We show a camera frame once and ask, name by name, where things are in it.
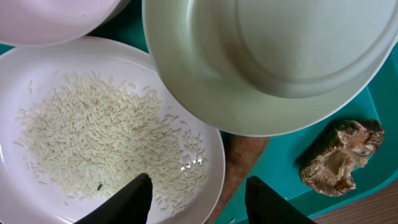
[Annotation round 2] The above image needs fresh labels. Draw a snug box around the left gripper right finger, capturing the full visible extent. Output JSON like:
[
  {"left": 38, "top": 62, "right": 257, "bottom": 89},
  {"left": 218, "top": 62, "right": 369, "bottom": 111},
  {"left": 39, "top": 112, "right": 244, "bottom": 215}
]
[{"left": 245, "top": 175, "right": 316, "bottom": 224}]

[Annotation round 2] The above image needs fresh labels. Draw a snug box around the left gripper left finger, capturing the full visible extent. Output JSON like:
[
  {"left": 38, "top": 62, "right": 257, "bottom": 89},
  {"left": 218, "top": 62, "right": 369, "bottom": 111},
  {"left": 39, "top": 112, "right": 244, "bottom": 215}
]
[{"left": 75, "top": 173, "right": 153, "bottom": 224}]

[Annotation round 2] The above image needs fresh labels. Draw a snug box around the large white plate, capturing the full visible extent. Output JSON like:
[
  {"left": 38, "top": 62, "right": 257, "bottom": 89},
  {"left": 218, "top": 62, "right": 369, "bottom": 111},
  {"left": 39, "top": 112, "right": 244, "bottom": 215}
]
[{"left": 1, "top": 37, "right": 225, "bottom": 223}]

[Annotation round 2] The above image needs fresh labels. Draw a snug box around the orange carrot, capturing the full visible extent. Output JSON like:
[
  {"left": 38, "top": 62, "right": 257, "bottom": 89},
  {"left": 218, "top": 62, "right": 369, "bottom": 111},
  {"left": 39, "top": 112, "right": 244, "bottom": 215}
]
[{"left": 206, "top": 134, "right": 270, "bottom": 223}]

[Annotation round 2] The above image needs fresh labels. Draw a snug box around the pile of rice grains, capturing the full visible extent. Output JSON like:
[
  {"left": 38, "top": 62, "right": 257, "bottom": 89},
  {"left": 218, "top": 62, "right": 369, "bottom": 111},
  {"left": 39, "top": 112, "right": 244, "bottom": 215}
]
[{"left": 16, "top": 73, "right": 208, "bottom": 215}]

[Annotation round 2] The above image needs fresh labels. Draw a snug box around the brown food scrap chunk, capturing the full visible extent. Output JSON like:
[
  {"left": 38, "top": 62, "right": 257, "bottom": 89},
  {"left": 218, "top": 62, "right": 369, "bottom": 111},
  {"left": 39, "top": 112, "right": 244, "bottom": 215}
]
[{"left": 299, "top": 119, "right": 384, "bottom": 197}]

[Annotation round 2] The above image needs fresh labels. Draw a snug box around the pale green saucer plate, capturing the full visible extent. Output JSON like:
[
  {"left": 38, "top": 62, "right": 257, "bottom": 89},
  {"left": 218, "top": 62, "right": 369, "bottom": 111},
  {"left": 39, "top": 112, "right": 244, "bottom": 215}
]
[{"left": 142, "top": 0, "right": 397, "bottom": 136}]

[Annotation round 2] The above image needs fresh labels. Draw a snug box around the medium white plate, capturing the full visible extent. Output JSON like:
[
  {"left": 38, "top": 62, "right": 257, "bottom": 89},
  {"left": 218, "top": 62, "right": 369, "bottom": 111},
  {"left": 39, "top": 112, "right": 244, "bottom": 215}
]
[{"left": 1, "top": 0, "right": 130, "bottom": 47}]

